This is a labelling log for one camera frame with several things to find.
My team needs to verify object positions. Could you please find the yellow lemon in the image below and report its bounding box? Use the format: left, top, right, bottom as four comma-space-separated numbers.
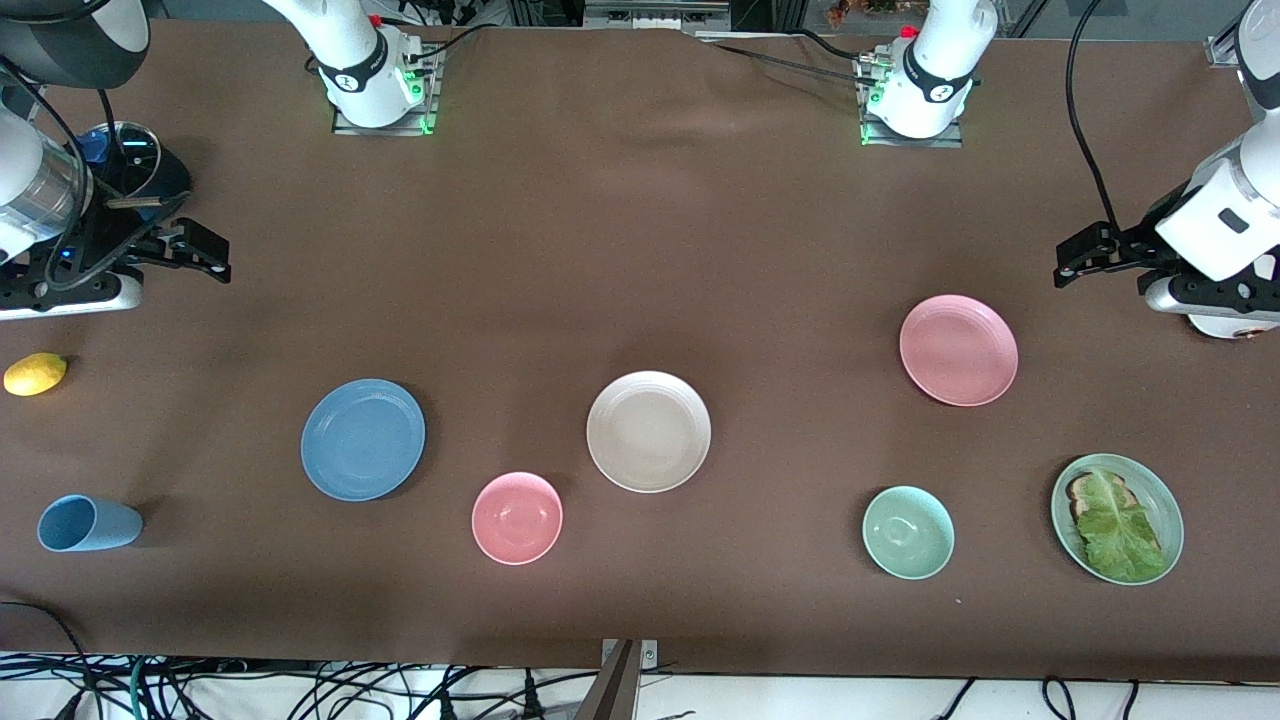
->
3, 352, 70, 398

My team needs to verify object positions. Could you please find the brown table cover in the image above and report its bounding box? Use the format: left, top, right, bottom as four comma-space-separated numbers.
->
0, 18, 1280, 683

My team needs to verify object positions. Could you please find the blue plate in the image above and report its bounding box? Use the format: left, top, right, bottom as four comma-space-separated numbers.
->
300, 378, 428, 503

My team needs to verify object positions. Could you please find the green lettuce leaf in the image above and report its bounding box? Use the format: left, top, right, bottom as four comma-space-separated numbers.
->
1074, 469, 1170, 584

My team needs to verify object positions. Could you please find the toasted bread slice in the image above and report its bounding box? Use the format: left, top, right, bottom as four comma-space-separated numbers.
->
1066, 472, 1137, 521

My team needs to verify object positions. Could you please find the green bowl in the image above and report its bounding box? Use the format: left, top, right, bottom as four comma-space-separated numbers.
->
862, 485, 956, 582

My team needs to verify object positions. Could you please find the pink plate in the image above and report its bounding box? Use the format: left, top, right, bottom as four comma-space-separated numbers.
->
899, 294, 1020, 408

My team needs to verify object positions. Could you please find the metal bracket with pole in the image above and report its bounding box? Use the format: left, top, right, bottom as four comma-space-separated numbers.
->
572, 638, 661, 720

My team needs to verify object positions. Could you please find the blue cup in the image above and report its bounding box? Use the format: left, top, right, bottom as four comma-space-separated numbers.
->
36, 494, 144, 554

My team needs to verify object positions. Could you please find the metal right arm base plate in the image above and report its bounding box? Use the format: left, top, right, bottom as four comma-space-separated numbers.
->
331, 45, 442, 137

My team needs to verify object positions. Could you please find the dark blue saucepan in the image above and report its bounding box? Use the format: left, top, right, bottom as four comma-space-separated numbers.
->
75, 122, 193, 213

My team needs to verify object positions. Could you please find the beige plate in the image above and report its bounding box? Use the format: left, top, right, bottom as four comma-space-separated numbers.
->
586, 371, 713, 495

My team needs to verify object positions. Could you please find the black base cable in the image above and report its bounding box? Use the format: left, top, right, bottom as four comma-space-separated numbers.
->
690, 28, 883, 87
404, 20, 501, 65

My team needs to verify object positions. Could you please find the pink bowl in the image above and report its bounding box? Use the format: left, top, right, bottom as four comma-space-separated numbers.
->
471, 471, 565, 567

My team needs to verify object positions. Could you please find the black left base cable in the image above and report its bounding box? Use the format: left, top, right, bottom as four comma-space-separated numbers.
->
690, 28, 883, 87

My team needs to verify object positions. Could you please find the green plate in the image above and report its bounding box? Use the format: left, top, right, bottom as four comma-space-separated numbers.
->
1050, 453, 1186, 587

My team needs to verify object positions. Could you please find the aluminium corner profile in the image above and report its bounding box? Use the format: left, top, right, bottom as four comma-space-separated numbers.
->
1204, 0, 1264, 70

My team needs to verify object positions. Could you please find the white toaster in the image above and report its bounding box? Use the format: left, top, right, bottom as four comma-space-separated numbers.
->
1186, 312, 1280, 341

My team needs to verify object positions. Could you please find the aluminium frame bar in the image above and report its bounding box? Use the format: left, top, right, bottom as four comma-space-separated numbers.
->
583, 0, 733, 32

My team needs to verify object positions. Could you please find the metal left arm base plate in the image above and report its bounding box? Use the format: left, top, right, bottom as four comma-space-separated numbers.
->
858, 55, 967, 150

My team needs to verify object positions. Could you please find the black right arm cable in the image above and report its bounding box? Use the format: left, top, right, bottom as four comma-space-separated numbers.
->
0, 55, 121, 293

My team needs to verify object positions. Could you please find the glass saucepan lid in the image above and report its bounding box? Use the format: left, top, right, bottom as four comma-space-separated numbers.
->
75, 122, 162, 204

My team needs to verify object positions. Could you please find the black right base cable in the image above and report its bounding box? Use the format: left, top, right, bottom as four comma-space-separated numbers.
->
404, 20, 501, 65

